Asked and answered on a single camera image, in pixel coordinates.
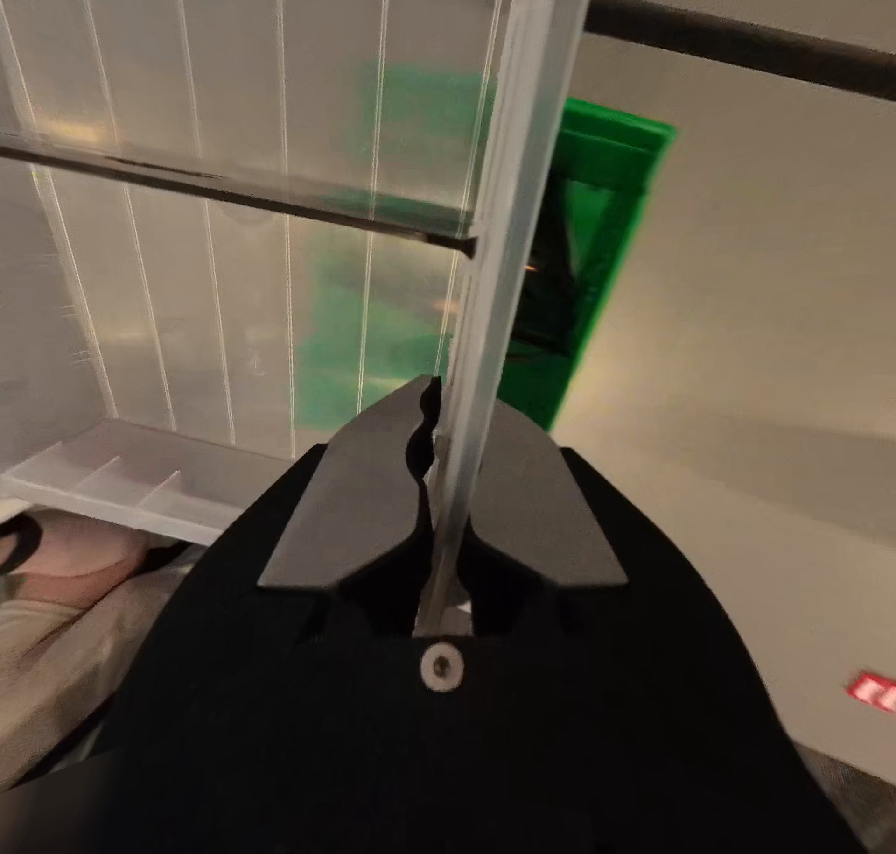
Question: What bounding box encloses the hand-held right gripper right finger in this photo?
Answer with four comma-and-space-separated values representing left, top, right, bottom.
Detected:
462, 404, 630, 594

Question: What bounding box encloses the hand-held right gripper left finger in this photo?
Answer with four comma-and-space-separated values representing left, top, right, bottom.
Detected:
258, 374, 443, 594

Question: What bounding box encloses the clear plastic storage bin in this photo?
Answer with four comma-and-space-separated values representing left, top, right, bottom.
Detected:
0, 0, 603, 641

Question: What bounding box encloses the person's left hand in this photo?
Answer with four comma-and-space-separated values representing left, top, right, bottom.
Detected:
0, 511, 176, 610

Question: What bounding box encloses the dark bin divider plate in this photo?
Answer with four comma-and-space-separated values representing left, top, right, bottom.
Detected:
0, 143, 480, 258

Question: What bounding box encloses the person's beige clothing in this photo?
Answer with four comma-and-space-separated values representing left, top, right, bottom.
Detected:
0, 574, 211, 792

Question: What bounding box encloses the red sticker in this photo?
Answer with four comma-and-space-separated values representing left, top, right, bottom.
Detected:
846, 672, 896, 713

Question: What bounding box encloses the green plastic bin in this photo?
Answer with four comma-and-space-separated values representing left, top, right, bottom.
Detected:
294, 63, 679, 435

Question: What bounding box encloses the black table edge strip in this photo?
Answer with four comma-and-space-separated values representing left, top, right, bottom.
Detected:
584, 0, 896, 104

